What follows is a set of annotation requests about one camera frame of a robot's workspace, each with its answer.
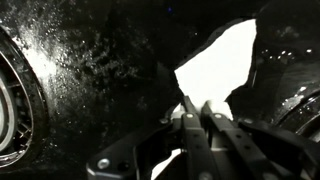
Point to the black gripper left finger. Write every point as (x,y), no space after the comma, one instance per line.
(195,146)

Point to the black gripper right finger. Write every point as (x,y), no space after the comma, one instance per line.
(253,146)

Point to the white paper napkin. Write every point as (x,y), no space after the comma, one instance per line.
(216,66)

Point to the black electric stove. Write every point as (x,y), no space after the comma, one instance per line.
(116,66)

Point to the small black coil burner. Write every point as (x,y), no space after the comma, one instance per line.
(306,113)

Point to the large black coil burner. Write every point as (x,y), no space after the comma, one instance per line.
(20,133)

